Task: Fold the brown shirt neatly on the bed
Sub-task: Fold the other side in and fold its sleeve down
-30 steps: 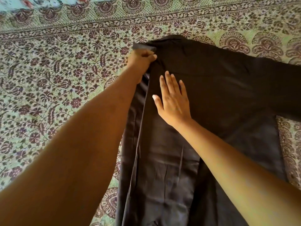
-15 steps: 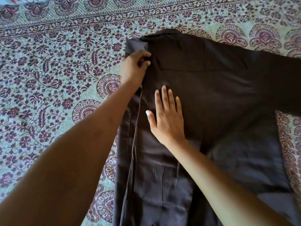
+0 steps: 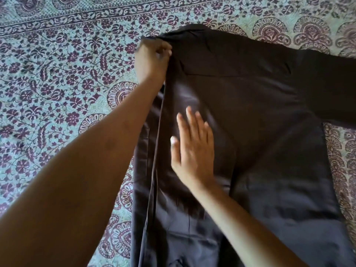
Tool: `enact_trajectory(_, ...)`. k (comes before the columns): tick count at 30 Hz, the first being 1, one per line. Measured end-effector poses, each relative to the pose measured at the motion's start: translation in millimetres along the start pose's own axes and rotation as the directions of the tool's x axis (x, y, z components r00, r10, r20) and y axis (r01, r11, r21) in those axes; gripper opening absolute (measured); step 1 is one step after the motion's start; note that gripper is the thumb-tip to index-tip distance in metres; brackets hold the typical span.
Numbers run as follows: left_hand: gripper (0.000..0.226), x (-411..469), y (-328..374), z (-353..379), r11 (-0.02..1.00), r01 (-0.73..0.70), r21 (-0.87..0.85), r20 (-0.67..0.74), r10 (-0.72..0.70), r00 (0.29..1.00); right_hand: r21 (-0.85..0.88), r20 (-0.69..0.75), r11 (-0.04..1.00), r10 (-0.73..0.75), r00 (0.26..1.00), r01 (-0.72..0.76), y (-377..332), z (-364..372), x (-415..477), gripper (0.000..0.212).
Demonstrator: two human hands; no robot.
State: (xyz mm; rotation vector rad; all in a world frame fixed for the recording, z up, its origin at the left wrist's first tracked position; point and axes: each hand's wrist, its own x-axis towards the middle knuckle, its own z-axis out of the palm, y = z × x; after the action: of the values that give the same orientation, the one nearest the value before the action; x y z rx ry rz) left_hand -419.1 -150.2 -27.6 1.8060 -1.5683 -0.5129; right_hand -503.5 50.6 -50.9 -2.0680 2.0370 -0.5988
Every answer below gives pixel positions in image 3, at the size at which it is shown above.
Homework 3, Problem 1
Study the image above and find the person's right forearm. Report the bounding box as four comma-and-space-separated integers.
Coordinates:
190, 179, 309, 267

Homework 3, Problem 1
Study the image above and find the dark brown shirt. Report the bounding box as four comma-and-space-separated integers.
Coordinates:
130, 24, 356, 267

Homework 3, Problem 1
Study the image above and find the person's left hand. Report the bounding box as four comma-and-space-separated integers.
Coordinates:
135, 38, 173, 86

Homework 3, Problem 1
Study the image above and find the person's right hand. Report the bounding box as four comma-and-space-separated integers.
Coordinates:
170, 106, 216, 187

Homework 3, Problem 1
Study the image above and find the floral patterned bedsheet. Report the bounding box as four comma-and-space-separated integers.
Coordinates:
0, 0, 356, 267

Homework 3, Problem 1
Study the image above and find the person's left forearm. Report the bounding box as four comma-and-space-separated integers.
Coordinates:
0, 76, 166, 267

